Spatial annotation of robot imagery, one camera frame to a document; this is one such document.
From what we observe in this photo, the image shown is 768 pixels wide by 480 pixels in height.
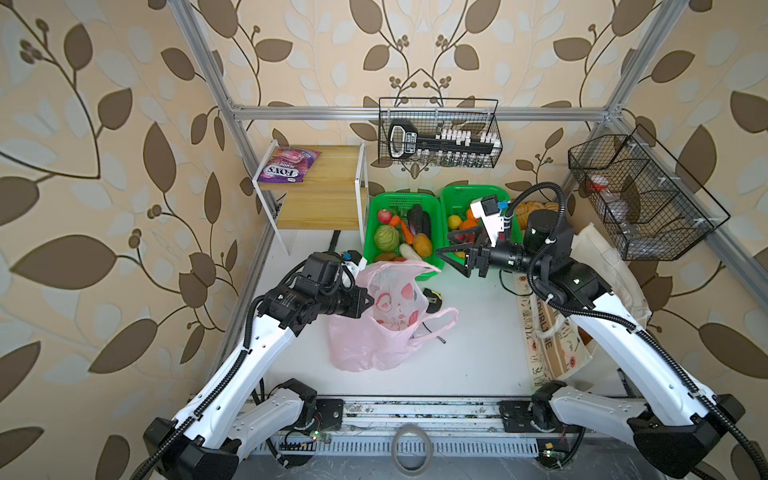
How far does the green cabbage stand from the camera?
1034 mm

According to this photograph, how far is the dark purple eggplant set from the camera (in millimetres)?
1102

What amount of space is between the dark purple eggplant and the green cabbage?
3.8 inches
